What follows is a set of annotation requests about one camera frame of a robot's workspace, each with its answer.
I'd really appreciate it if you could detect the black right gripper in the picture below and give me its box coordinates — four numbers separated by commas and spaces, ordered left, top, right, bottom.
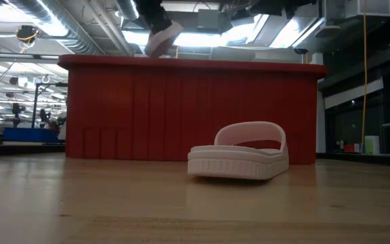
251, 0, 318, 18

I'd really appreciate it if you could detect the pink slide sandal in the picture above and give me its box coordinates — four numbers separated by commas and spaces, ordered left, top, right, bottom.
144, 20, 185, 58

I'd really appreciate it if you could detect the white slide sandal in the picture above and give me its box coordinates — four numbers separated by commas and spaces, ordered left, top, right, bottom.
187, 121, 290, 180

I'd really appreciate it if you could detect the red plastic bin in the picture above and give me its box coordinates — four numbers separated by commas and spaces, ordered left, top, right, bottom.
58, 54, 328, 166

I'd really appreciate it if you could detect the grey ceiling unit box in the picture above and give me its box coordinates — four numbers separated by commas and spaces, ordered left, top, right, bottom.
197, 9, 221, 31

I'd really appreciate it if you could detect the white ceiling box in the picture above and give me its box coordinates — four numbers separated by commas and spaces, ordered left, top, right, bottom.
345, 0, 390, 18

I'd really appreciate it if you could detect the pale green cup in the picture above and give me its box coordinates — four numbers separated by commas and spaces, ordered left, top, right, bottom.
364, 135, 381, 155

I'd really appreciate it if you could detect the blue table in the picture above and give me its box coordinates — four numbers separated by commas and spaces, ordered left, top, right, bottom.
2, 127, 60, 143

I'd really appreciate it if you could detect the black counter ledge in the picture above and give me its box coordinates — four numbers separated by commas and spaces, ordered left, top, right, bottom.
316, 152, 390, 167

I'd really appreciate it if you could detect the silver ventilation duct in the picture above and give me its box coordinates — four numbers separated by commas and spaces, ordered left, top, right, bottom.
7, 0, 104, 55

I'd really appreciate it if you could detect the yellow cable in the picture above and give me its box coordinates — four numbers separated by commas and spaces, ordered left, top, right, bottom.
360, 0, 368, 153

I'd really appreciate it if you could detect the black dome camera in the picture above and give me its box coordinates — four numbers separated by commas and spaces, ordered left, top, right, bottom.
15, 25, 40, 44

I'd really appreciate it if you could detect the black metal frame stand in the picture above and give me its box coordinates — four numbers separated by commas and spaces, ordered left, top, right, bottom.
31, 82, 68, 129

